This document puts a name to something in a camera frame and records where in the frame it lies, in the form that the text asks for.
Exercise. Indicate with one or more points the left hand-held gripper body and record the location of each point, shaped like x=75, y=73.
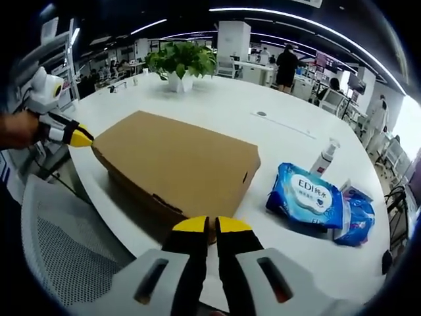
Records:
x=44, y=93

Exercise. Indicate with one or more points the blue wipes pack white label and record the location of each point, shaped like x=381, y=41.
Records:
x=306, y=191

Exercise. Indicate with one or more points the grey metal shelf rack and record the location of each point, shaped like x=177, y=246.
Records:
x=62, y=42

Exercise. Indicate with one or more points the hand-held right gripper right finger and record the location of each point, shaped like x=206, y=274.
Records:
x=237, y=263

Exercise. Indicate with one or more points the person's left hand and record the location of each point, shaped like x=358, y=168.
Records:
x=19, y=130

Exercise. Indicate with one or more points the small black table item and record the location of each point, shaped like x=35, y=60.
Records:
x=116, y=87

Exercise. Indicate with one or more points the white office desk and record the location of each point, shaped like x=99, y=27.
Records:
x=255, y=74

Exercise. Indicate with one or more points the small white table item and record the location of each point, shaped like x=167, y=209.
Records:
x=135, y=81

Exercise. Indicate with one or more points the purple display screen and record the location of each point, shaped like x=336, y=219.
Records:
x=326, y=62

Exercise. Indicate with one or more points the white pump bottle clear cap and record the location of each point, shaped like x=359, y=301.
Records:
x=324, y=161

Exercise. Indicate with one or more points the person's navy clothing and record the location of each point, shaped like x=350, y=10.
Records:
x=6, y=177

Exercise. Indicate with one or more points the brown cardboard shoe box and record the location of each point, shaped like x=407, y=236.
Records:
x=181, y=158

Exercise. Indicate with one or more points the white ribbed box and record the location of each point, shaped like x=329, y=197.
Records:
x=50, y=30

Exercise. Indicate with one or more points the potted green plant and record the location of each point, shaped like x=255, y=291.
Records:
x=181, y=59

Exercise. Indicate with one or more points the short ceiling strip light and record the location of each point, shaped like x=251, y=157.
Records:
x=149, y=26

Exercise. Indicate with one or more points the white mesh office chair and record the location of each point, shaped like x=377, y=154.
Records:
x=72, y=247

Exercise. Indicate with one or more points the person's right hand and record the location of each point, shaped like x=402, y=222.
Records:
x=217, y=313

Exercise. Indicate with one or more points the long curved ceiling strip light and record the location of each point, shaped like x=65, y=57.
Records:
x=296, y=18

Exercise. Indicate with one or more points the dark rounded object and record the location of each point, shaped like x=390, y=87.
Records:
x=388, y=262

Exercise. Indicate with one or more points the blue soft tissue pack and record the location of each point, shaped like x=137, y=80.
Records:
x=358, y=224

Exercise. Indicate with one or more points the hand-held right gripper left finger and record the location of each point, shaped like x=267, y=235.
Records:
x=187, y=263

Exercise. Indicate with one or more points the dark display screen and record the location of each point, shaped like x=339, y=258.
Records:
x=357, y=83

